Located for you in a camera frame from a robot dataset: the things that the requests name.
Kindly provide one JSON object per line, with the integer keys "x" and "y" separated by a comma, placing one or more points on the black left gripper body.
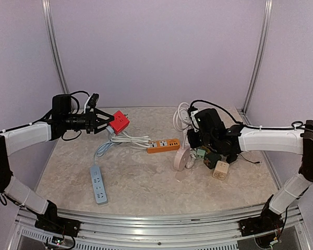
{"x": 80, "y": 123}

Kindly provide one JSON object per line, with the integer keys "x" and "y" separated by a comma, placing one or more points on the light blue power strip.
{"x": 98, "y": 185}

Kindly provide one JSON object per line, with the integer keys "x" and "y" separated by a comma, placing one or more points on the aluminium front rail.
{"x": 218, "y": 229}

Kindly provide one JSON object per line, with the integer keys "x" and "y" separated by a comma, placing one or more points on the aluminium frame post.
{"x": 259, "y": 55}
{"x": 46, "y": 6}

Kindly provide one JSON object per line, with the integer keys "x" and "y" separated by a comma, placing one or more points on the black charger plug with cable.
{"x": 246, "y": 159}

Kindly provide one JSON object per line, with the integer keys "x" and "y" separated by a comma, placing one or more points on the pink round socket hub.
{"x": 181, "y": 158}

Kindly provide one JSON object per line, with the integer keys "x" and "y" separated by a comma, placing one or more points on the orange power strip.
{"x": 163, "y": 146}

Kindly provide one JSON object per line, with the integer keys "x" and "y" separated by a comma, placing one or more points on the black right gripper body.
{"x": 206, "y": 138}

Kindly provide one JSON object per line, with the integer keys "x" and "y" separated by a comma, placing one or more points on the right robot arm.
{"x": 296, "y": 139}

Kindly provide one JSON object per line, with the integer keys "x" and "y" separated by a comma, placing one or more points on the red cube socket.
{"x": 120, "y": 122}

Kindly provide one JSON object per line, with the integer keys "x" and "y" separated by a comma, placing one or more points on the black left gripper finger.
{"x": 98, "y": 126}
{"x": 101, "y": 115}

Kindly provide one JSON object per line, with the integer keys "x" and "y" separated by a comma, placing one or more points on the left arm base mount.
{"x": 59, "y": 225}

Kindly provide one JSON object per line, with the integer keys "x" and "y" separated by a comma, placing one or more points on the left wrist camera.
{"x": 92, "y": 100}

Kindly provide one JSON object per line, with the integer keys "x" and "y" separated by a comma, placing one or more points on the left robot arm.
{"x": 18, "y": 138}

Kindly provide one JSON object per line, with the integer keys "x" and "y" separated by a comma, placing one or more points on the long white power strip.
{"x": 184, "y": 117}

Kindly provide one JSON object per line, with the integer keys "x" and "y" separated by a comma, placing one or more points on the light green plug adapter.
{"x": 200, "y": 153}

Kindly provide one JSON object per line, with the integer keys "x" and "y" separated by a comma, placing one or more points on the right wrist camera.
{"x": 191, "y": 112}

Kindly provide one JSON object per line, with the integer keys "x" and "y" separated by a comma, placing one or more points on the beige cube adapter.
{"x": 221, "y": 170}

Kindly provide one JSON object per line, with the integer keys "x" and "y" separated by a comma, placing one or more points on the right aluminium frame post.
{"x": 259, "y": 55}

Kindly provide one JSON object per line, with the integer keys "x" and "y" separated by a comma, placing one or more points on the dark green cube adapter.
{"x": 211, "y": 159}

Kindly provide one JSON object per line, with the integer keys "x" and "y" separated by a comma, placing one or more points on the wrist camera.
{"x": 92, "y": 100}
{"x": 191, "y": 112}

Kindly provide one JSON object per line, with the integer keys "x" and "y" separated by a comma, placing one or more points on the left aluminium frame post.
{"x": 46, "y": 6}

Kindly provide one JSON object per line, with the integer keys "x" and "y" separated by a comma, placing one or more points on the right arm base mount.
{"x": 266, "y": 221}

